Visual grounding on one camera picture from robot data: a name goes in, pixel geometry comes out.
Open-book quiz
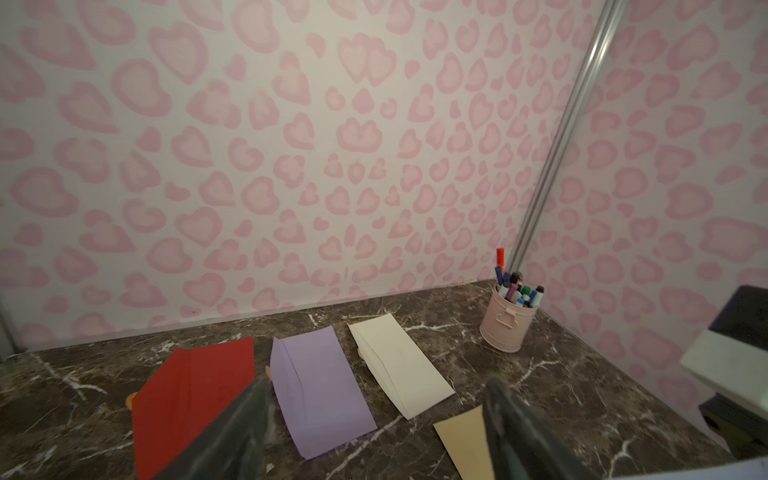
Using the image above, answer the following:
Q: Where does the red marker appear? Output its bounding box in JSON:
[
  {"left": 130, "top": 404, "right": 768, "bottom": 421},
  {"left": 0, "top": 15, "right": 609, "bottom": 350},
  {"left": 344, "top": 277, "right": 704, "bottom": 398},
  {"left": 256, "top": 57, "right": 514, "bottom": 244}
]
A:
[{"left": 496, "top": 248, "right": 505, "bottom": 269}]

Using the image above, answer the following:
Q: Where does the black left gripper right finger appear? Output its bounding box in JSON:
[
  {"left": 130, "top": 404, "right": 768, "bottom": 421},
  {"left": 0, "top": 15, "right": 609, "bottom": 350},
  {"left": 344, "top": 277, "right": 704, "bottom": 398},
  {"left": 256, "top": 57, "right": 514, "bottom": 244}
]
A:
[{"left": 482, "top": 377, "right": 598, "bottom": 480}]

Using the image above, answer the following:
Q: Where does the lilac envelope with butterfly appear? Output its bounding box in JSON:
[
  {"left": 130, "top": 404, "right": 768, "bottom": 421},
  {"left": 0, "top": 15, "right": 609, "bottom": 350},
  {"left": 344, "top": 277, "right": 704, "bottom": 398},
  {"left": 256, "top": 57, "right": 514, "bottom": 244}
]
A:
[{"left": 270, "top": 326, "right": 377, "bottom": 460}]

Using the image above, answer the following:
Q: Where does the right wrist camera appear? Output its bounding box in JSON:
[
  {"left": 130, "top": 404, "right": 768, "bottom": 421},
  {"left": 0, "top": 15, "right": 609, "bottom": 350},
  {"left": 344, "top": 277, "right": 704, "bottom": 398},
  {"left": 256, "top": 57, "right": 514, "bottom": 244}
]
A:
[{"left": 681, "top": 285, "right": 767, "bottom": 459}]

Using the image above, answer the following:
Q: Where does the cream white envelope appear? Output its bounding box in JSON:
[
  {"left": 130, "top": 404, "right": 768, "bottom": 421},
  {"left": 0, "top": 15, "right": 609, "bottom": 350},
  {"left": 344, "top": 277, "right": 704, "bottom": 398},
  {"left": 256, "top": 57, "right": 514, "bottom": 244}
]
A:
[{"left": 349, "top": 314, "right": 455, "bottom": 420}]

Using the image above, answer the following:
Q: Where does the pink pen cup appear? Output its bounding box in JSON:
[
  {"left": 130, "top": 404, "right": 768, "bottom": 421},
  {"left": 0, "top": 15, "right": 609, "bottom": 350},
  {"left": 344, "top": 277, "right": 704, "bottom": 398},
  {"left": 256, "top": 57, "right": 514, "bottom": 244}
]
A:
[{"left": 479, "top": 287, "right": 538, "bottom": 353}]

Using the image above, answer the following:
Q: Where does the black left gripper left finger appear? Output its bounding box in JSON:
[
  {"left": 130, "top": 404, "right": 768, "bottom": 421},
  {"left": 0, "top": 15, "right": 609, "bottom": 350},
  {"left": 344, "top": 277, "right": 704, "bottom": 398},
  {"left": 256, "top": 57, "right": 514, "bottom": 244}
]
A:
[{"left": 155, "top": 379, "right": 273, "bottom": 480}]

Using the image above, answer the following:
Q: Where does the tan kraft envelope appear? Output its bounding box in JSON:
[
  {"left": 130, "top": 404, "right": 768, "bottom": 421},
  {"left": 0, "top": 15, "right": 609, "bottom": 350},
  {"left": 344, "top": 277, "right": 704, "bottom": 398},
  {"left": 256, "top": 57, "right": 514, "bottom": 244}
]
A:
[{"left": 434, "top": 406, "right": 495, "bottom": 480}]

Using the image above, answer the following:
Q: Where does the red envelope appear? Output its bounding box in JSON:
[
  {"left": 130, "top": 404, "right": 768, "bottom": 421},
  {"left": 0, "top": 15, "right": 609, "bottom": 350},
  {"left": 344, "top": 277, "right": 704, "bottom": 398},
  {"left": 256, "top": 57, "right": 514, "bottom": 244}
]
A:
[{"left": 132, "top": 337, "right": 256, "bottom": 479}]

